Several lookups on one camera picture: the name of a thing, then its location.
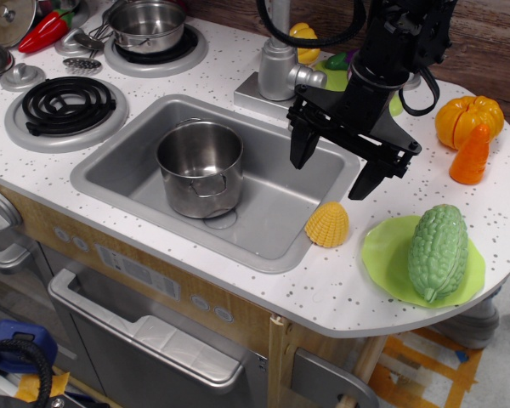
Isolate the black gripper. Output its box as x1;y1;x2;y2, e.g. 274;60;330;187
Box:
287;66;421;201

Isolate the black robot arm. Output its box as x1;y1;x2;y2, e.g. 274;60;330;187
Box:
287;1;456;200

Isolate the yellow toy corn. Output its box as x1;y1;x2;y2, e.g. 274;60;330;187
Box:
304;201;349;248

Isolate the grey sink basin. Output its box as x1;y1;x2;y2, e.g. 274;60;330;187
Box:
69;93;362;275

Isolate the steel pot in sink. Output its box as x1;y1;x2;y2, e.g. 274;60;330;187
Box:
156;118;244;219

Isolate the steel pot lid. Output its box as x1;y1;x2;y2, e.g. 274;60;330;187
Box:
0;0;37;48

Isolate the green plate behind faucet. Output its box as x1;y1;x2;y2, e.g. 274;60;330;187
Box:
312;58;404;117

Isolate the grey toy faucet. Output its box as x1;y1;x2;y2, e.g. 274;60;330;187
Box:
233;0;329;114

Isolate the green purple toy eggplant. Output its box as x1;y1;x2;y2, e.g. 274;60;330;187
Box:
325;49;357;71

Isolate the light green plate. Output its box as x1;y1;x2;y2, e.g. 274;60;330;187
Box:
361;215;485;309

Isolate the yellow toy bell pepper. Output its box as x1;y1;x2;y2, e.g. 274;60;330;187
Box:
288;21;322;65

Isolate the orange toy pumpkin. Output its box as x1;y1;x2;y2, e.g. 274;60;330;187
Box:
435;95;504;150

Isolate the orange toy carrot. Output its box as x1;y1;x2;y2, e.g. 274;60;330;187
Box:
449;124;491;185

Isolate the green bitter melon toy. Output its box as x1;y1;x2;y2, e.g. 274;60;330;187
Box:
407;204;468;303

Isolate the grey rear burner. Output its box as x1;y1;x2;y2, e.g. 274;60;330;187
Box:
104;25;208;79

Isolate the steel saucepan on burner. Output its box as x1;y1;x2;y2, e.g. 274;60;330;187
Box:
107;1;186;54

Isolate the black coil front burner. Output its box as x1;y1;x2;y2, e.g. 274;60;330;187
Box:
4;76;128;153

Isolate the red toy chili pepper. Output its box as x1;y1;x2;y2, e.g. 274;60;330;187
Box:
18;9;75;54

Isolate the black cable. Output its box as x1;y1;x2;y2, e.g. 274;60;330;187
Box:
255;0;369;49

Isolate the blue clamp with hose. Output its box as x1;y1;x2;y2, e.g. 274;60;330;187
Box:
0;320;58;407

